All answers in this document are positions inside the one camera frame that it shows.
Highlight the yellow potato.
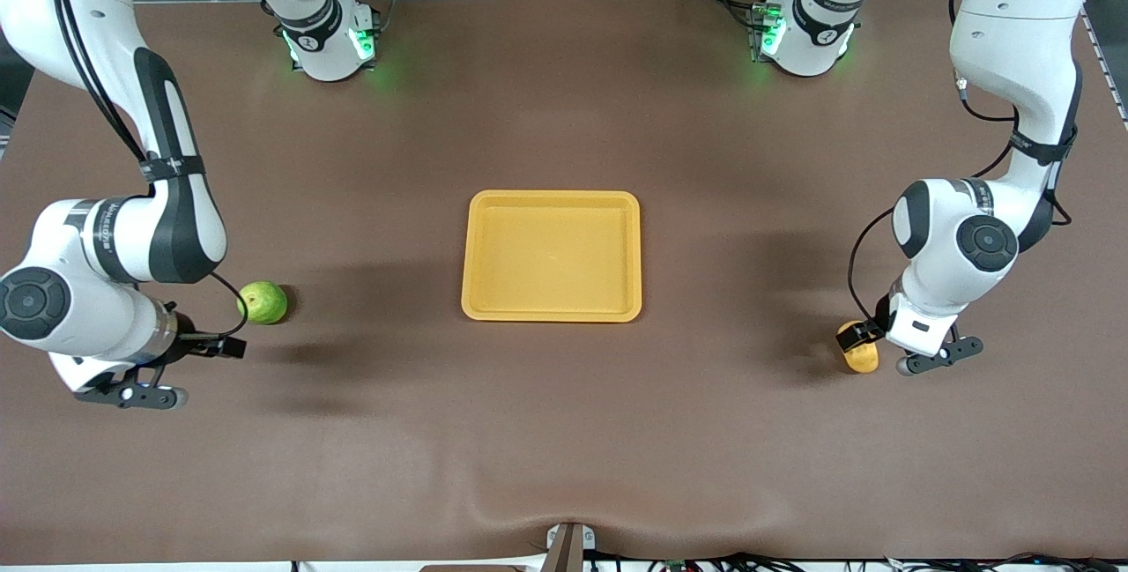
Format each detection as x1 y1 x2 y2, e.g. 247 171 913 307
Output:
840 323 880 375

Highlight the green apple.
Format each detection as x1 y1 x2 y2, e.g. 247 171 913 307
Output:
238 281 289 326

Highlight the yellow plastic tray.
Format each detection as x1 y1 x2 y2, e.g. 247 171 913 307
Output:
461 189 643 323

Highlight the brown table mat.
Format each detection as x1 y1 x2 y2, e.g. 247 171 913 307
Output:
0 0 1128 566

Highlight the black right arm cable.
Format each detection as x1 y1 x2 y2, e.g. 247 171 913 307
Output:
51 0 250 342

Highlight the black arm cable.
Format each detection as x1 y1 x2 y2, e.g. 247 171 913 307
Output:
848 0 1072 331
51 0 250 342

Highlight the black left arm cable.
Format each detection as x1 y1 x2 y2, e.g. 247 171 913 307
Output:
848 0 1072 331

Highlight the metal stand bracket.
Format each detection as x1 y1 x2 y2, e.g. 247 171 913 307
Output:
545 521 597 572

